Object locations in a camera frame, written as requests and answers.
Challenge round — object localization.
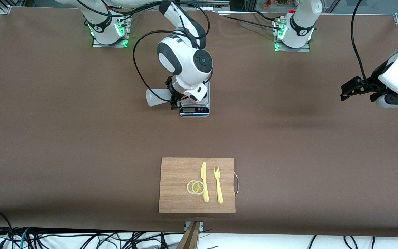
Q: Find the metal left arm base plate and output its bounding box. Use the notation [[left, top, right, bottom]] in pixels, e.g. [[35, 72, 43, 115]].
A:
[[274, 19, 311, 52]]

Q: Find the wooden post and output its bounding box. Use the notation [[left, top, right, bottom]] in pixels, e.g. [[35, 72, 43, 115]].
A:
[[177, 221, 201, 249]]

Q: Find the teal floor cable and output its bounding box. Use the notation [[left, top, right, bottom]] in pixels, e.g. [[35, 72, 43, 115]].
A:
[[19, 228, 31, 249]]

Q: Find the translucent sauce bottle orange cap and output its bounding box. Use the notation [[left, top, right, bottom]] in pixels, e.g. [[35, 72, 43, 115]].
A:
[[146, 88, 172, 107]]

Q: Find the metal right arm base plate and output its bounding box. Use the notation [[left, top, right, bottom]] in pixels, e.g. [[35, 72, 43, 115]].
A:
[[92, 14, 129, 48]]

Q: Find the white power strip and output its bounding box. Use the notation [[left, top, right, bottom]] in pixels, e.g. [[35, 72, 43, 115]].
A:
[[180, 2, 230, 11]]

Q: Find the yellow plastic fork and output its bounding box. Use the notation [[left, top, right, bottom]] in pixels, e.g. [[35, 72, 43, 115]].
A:
[[214, 166, 224, 204]]

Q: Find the brown table cover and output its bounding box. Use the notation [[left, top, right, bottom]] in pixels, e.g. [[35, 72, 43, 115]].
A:
[[0, 6, 398, 238]]

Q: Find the wooden cutting board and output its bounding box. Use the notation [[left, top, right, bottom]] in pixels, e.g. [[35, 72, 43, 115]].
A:
[[159, 157, 239, 214]]

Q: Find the silver digital kitchen scale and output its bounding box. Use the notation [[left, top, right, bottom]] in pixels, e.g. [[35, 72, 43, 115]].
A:
[[180, 80, 210, 117]]

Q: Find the black table cable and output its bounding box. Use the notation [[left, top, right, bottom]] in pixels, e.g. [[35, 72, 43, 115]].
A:
[[219, 13, 282, 31]]

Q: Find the yellow plastic knife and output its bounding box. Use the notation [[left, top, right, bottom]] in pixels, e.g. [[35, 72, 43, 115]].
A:
[[201, 162, 209, 203]]

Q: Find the small metal bracket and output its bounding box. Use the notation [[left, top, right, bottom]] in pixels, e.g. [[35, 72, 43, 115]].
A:
[[184, 221, 205, 231]]

